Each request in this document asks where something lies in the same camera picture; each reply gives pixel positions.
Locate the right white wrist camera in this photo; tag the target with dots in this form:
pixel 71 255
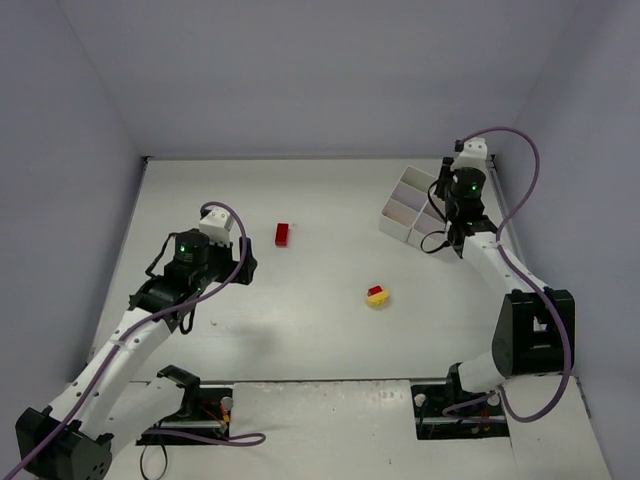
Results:
pixel 472 153

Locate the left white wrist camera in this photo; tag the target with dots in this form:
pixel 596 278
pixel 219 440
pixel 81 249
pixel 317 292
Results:
pixel 216 223

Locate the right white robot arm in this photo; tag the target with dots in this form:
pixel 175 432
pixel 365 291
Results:
pixel 535 328

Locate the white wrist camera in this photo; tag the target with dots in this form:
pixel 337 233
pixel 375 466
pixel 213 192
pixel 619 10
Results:
pixel 216 223
pixel 472 153

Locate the left white container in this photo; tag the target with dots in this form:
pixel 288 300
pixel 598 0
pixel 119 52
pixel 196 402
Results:
pixel 404 204

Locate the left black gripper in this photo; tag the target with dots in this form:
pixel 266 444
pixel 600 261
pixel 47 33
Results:
pixel 245 267

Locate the small red lego brick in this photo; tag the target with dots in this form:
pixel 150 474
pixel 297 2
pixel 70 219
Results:
pixel 374 290

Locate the white container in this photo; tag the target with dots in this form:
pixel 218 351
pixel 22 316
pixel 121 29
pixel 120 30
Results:
pixel 428 230
pixel 404 204

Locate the right white container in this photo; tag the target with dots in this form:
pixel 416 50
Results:
pixel 428 230

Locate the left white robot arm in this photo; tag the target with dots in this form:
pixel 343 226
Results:
pixel 79 434

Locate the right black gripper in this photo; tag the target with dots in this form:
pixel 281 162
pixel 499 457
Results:
pixel 445 171

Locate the yellow half-round lego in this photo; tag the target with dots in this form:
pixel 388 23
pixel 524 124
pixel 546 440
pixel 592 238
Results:
pixel 378 299

